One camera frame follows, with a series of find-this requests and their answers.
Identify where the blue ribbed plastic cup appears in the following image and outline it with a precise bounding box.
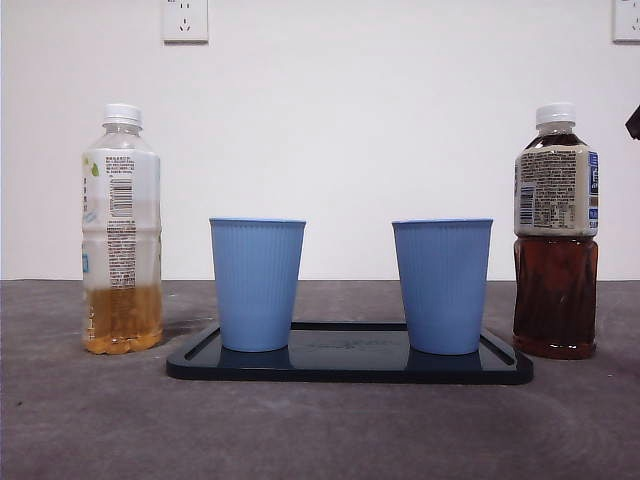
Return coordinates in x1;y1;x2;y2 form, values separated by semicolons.
208;216;307;353
391;216;495;356

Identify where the dark tea bottle beige label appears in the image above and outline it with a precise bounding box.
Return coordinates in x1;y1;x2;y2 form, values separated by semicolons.
511;102;600;361

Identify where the white wall socket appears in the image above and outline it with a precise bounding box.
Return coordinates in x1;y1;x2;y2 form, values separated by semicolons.
162;0;210;45
612;0;640;44

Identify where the dark teal rectangular tray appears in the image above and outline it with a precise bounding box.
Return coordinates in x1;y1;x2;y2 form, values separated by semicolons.
165;321;535;386

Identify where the light tea bottle white label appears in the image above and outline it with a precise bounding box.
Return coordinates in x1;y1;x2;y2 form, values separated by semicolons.
80;103;165;356

